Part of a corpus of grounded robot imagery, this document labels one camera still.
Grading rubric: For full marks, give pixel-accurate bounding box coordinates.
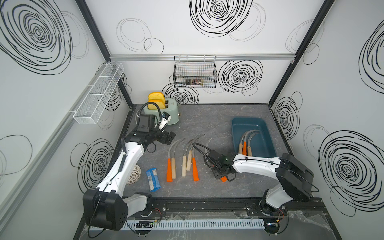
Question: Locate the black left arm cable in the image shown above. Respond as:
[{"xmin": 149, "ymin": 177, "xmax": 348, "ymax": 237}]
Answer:
[{"xmin": 137, "ymin": 101, "xmax": 163, "ymax": 131}]

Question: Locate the white slotted cable duct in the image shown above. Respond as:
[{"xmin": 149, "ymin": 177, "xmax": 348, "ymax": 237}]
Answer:
[{"xmin": 121, "ymin": 219, "xmax": 265, "ymax": 231}]

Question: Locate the white plastic strainer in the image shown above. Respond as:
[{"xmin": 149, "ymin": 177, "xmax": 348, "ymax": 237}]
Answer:
[{"xmin": 126, "ymin": 165, "xmax": 142, "ymax": 185}]

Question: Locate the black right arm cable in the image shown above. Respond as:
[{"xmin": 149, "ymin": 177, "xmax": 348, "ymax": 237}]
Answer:
[{"xmin": 192, "ymin": 142, "xmax": 223, "ymax": 169}]

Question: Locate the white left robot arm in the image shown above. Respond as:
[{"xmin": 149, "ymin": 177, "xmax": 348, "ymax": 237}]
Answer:
[{"xmin": 83, "ymin": 112, "xmax": 176, "ymax": 231}]

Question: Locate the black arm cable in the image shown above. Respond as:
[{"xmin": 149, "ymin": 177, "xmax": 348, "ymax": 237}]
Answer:
[
  {"xmin": 192, "ymin": 142, "xmax": 223, "ymax": 169},
  {"xmin": 137, "ymin": 101, "xmax": 163, "ymax": 131}
]

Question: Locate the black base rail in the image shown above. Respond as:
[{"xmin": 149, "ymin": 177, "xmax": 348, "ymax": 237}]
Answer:
[{"xmin": 134, "ymin": 197, "xmax": 325, "ymax": 218}]

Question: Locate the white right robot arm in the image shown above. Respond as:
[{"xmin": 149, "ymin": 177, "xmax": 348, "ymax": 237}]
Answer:
[{"xmin": 206, "ymin": 150, "xmax": 314, "ymax": 216}]

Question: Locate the yellow toast slice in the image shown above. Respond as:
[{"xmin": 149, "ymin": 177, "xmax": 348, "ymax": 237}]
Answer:
[
  {"xmin": 148, "ymin": 100, "xmax": 166, "ymax": 110},
  {"xmin": 148, "ymin": 92, "xmax": 165, "ymax": 101}
]

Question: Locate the teal plastic storage box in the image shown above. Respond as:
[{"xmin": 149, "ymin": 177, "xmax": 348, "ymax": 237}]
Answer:
[{"xmin": 232, "ymin": 117, "xmax": 277, "ymax": 158}]

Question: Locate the black wire wall basket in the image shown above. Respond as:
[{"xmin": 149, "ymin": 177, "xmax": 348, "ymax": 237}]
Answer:
[{"xmin": 173, "ymin": 55, "xmax": 218, "ymax": 88}]

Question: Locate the white wire wall shelf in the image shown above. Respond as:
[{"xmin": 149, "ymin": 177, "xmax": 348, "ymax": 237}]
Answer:
[{"xmin": 73, "ymin": 62, "xmax": 124, "ymax": 124}]

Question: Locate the mint green toaster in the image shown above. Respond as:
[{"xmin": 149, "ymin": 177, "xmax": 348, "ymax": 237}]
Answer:
[{"xmin": 144, "ymin": 98, "xmax": 180, "ymax": 125}]

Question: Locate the blue snack packet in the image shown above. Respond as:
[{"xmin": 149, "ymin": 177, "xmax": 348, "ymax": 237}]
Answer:
[{"xmin": 146, "ymin": 168, "xmax": 161, "ymax": 192}]

